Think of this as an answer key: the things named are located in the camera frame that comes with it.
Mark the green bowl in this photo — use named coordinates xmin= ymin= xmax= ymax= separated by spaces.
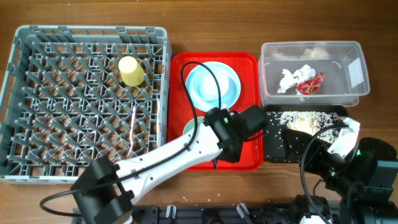
xmin=183 ymin=116 xmax=204 ymax=134

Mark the white plastic spoon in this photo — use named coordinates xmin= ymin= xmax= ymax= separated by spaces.
xmin=156 ymin=98 xmax=161 ymax=133

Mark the red snack wrapper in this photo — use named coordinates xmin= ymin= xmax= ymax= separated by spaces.
xmin=295 ymin=72 xmax=325 ymax=95

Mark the food scraps and rice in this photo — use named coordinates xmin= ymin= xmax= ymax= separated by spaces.
xmin=264 ymin=110 xmax=341 ymax=162

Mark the white tissue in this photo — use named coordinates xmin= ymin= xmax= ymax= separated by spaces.
xmin=277 ymin=65 xmax=317 ymax=93

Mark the white plastic fork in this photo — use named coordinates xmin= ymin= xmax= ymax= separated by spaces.
xmin=127 ymin=106 xmax=136 ymax=156

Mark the yellow plastic cup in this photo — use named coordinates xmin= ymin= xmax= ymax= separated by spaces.
xmin=118 ymin=56 xmax=144 ymax=86

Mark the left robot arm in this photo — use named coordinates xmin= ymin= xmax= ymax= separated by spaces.
xmin=71 ymin=105 xmax=266 ymax=223

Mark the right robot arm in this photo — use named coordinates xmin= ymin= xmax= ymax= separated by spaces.
xmin=282 ymin=117 xmax=397 ymax=223

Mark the grey dishwasher rack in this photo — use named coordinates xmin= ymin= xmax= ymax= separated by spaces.
xmin=1 ymin=26 xmax=172 ymax=184

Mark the light blue plate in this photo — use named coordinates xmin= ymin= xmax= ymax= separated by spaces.
xmin=185 ymin=61 xmax=241 ymax=112

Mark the black plastic tray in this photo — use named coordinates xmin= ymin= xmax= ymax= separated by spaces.
xmin=262 ymin=104 xmax=351 ymax=164

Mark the red plastic tray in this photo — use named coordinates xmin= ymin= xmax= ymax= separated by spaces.
xmin=167 ymin=52 xmax=264 ymax=171

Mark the clear plastic bin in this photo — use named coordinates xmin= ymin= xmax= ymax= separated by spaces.
xmin=258 ymin=40 xmax=370 ymax=106

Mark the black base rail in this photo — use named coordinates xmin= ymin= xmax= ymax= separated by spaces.
xmin=127 ymin=203 xmax=291 ymax=224

